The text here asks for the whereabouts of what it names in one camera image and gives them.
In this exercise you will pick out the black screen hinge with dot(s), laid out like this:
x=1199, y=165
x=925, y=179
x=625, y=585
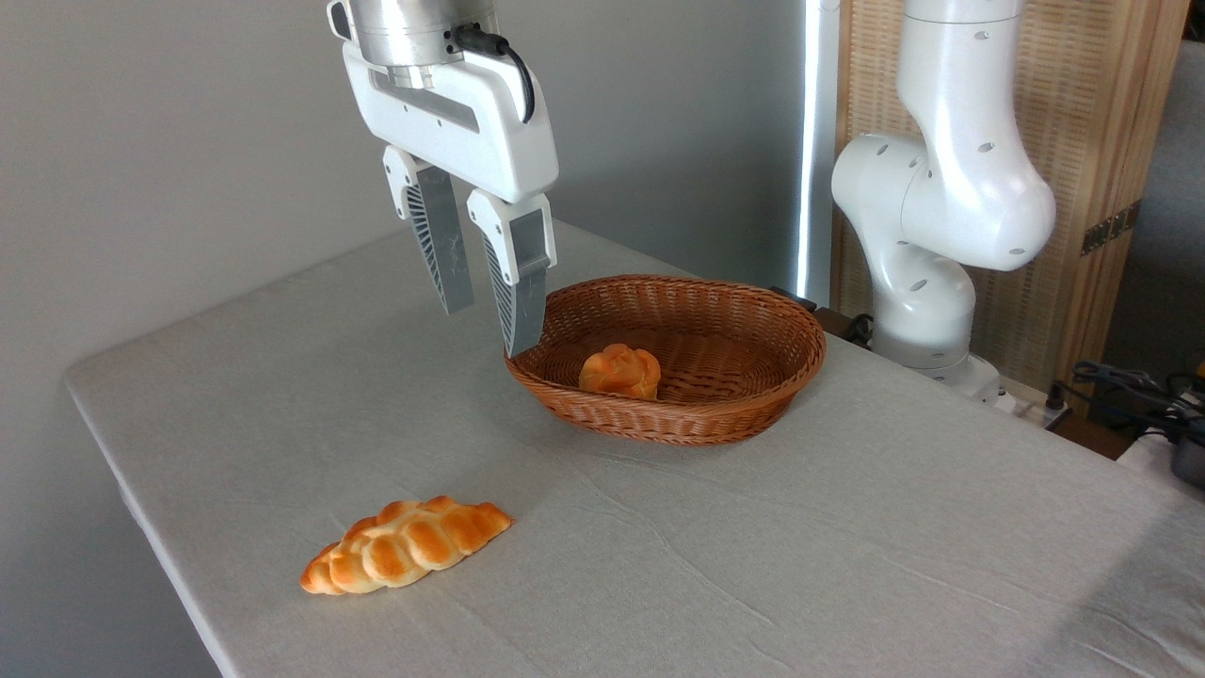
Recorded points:
x=1111, y=228

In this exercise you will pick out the silver vertical metal pole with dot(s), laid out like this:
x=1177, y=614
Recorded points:
x=817, y=141

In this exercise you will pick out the grey tablecloth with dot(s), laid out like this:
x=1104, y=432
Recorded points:
x=753, y=565

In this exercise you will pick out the brown oval wicker basket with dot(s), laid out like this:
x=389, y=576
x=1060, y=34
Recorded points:
x=734, y=405

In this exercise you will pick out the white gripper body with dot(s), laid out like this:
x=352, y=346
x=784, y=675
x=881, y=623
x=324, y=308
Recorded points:
x=471, y=122

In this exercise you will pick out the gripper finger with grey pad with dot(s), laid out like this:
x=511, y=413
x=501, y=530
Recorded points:
x=527, y=245
x=442, y=235

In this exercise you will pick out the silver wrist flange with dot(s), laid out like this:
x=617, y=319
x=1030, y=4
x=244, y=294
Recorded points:
x=405, y=33

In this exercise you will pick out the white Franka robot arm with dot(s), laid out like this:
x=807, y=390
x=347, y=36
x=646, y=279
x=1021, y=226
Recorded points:
x=941, y=188

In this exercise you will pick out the small round bread bun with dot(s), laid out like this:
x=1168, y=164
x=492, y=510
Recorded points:
x=619, y=373

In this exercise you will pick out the long braided bread loaf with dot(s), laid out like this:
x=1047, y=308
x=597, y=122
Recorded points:
x=405, y=546

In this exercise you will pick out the white power strip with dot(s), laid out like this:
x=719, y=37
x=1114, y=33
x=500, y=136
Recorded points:
x=1036, y=412

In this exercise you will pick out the wooden bamboo folding screen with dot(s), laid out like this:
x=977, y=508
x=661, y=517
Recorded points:
x=1083, y=113

